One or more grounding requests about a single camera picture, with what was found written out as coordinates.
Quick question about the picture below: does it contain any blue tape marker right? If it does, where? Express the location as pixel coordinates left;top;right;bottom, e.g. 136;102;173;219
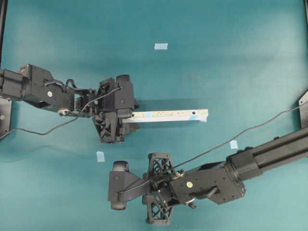
230;140;238;149

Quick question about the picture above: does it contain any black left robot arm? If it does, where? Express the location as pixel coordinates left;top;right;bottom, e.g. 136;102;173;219
0;64;140;143

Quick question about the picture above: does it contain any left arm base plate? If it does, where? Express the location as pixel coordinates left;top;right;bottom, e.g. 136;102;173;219
0;98;13;140

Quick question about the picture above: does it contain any left black cable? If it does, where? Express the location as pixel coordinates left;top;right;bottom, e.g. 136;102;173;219
0;86;121;140

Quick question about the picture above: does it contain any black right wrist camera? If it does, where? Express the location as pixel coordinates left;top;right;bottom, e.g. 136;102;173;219
108;161;151;210

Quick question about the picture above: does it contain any blue tape marker top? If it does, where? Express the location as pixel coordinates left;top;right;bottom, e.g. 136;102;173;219
154;43;168;50

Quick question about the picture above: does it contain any black cable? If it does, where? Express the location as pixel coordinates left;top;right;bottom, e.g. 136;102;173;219
115;107;301;195
0;86;121;140

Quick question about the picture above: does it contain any right black cable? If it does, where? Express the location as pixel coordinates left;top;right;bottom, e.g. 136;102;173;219
115;107;301;195

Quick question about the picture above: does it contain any blue tape marker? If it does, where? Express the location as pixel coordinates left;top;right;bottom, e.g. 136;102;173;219
154;43;168;50
230;140;238;149
96;151;105;162

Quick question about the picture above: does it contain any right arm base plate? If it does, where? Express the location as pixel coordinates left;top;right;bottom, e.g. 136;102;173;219
298;92;308;128

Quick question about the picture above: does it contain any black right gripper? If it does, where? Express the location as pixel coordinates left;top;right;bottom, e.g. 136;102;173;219
142;153;175;218

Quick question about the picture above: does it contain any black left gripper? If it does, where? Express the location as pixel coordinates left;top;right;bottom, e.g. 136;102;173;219
92;78;140;143

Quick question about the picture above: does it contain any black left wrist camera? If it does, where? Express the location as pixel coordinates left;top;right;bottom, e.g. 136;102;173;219
115;74;135;119

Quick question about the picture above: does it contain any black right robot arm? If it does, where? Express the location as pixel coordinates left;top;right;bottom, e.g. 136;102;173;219
142;128;308;225

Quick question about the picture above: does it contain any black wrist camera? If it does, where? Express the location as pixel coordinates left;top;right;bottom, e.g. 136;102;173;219
115;74;135;119
108;161;151;210

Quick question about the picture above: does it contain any white particle board plank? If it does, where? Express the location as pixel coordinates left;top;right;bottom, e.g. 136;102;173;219
123;109;208;123

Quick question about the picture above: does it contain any blue tape marker left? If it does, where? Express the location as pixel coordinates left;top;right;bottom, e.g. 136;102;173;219
96;151;105;162

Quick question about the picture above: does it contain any black frame post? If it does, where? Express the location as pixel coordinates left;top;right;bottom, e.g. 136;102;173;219
0;0;8;63

